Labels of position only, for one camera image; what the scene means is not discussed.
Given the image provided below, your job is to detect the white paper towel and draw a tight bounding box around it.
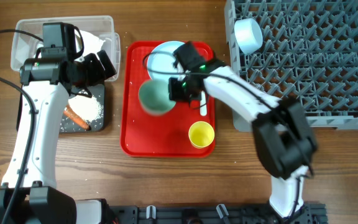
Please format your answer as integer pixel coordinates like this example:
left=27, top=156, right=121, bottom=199
left=76, top=30, right=105, bottom=62

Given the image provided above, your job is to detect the green bowl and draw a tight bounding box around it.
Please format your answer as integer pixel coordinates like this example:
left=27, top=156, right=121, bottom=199
left=138, top=79, right=176, bottom=116

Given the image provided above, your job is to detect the pile of white rice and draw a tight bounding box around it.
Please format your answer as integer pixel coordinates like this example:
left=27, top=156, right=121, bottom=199
left=68, top=96, right=104, bottom=121

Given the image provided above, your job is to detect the orange carrot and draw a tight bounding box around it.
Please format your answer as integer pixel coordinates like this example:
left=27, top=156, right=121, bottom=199
left=63, top=105, right=91, bottom=131

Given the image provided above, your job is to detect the light blue small bowl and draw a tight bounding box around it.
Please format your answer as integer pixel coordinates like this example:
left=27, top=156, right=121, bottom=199
left=234, top=18, right=263, bottom=55

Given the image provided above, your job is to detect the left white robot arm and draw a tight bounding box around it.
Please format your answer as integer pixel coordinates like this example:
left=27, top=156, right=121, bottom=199
left=0, top=22, right=119, bottom=223

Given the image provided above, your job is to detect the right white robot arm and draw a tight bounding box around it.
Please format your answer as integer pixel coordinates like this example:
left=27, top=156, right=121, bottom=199
left=168, top=42, right=318, bottom=222

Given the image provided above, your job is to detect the grey dishwasher rack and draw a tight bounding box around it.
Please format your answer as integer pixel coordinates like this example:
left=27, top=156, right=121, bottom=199
left=224, top=0, right=358, bottom=129

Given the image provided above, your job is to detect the white plastic spoon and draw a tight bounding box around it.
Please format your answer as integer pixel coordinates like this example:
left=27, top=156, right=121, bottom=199
left=200, top=91, right=207, bottom=116

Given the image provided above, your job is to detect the light blue plate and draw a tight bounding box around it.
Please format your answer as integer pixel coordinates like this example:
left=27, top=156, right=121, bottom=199
left=147, top=41, right=184, bottom=73

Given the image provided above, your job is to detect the yellow plastic cup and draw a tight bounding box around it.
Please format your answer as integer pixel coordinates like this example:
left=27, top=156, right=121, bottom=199
left=188, top=121, right=215, bottom=149

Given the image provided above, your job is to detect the black plastic bin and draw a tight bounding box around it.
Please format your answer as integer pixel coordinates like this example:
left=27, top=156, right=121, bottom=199
left=16, top=81, right=106, bottom=134

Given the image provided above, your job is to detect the red plastic tray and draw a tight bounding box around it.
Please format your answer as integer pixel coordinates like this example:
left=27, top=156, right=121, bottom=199
left=120, top=40, right=215, bottom=158

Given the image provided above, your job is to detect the clear plastic bin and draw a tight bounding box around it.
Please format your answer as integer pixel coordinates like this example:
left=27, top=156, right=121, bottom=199
left=11, top=16, right=121, bottom=72

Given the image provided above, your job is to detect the black mounting rail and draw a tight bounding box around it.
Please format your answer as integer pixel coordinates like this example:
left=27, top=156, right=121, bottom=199
left=111, top=203, right=328, bottom=224

